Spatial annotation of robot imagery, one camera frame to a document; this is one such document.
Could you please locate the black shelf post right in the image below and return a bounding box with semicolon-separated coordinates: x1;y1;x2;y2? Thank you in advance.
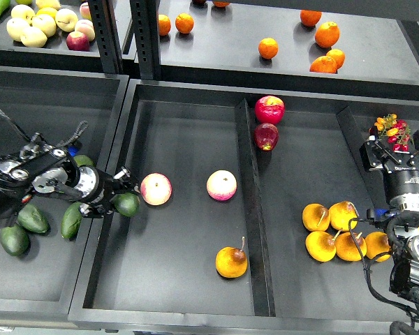
129;0;161;81

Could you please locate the dark avocado beside it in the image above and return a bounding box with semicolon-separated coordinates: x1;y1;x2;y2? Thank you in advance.
17;203;50;234

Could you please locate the black tray divider right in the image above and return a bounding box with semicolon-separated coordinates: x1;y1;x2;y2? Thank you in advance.
337;108;416;209

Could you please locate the pink yellow apple right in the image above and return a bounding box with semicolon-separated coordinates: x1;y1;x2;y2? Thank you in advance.
206;170;237;201

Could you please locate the orange shelf top right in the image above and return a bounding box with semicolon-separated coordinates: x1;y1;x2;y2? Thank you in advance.
300;10;323;27

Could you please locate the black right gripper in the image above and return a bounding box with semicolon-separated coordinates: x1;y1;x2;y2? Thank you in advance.
360;130;419;206

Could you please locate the yellow pear lower right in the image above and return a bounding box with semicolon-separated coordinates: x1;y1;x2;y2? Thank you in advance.
365;232;391;262

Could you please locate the green avocado top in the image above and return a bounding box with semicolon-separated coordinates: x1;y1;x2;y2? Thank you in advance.
73;154;94;167

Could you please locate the yellow pear lower middle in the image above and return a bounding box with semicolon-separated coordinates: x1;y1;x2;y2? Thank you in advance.
335;232;367;262

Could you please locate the pink yellow apple left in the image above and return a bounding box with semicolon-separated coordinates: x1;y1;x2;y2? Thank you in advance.
140;173;172;206

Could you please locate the pale yellow apple right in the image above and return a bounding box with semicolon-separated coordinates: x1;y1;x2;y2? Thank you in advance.
54;8;78;33

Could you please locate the pink peach on shelf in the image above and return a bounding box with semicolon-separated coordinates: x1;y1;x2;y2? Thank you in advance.
75;19;96;42

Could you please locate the black centre tray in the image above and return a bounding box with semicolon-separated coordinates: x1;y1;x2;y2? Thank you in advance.
69;80;419;334

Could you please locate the large orange shelf right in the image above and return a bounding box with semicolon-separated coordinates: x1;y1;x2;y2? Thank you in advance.
315;21;341;48

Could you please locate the orange on shelf centre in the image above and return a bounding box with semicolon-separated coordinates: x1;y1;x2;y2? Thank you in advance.
258;38;279;60

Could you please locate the orange shelf front right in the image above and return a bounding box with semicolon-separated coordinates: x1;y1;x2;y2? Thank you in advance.
309;56;337;74

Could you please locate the dark green avocado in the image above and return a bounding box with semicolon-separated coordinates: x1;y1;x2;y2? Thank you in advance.
112;193;140;217

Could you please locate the orange shelf far left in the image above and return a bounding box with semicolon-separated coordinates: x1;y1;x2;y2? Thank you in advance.
158;14;171;36

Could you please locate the yellow brown pear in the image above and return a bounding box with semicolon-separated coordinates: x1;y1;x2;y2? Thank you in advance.
215;237;248;279

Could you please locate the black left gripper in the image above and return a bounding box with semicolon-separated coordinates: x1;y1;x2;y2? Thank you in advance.
78;166;140;218

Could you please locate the yellow pear upper right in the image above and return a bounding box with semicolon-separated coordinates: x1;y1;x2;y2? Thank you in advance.
329;200;358;231

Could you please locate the dark avocado far left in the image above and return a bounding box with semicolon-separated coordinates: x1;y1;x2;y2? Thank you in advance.
0;225;30;256

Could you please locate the black tray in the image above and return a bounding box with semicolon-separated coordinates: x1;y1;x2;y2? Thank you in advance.
69;80;419;334
0;67;128;325

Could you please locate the pink yellow apple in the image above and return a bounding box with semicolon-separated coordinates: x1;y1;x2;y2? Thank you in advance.
140;173;172;206
206;170;237;201

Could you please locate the cherry tomato bunch top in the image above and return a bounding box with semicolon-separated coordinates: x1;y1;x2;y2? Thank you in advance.
374;114;411;152

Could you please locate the red apple on shelf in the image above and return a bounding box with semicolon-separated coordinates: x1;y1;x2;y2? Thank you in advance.
66;31;89;52

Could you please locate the bright red apple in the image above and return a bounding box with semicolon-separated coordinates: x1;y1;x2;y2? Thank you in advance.
254;96;285;125

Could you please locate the yellow pear lower left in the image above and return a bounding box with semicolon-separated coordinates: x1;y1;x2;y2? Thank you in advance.
305;231;341;262

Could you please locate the black shelf post left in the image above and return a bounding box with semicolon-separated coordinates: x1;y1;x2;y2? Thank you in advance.
88;0;123;75

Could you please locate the pale yellow apple middle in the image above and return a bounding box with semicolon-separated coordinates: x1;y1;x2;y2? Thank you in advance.
31;14;57;38

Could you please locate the orange shelf behind front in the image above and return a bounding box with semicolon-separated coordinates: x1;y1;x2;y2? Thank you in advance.
326;49;346;70

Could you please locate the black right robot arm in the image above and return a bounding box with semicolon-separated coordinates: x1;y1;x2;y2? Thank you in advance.
360;127;419;334

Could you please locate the pale yellow apple front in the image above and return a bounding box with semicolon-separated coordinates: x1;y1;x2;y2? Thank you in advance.
20;27;47;47

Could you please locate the black left tray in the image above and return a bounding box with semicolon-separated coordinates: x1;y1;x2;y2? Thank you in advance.
0;67;128;325

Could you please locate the yellow pear upper left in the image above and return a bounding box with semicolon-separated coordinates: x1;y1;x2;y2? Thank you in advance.
302;203;330;232

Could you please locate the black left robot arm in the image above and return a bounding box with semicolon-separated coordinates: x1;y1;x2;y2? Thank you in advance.
0;109;139;229

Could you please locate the black shelf post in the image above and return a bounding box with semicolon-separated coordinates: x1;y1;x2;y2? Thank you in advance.
129;0;161;81
88;0;123;75

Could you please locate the dark red apple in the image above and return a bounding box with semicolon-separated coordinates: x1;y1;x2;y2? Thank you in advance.
253;123;279;151

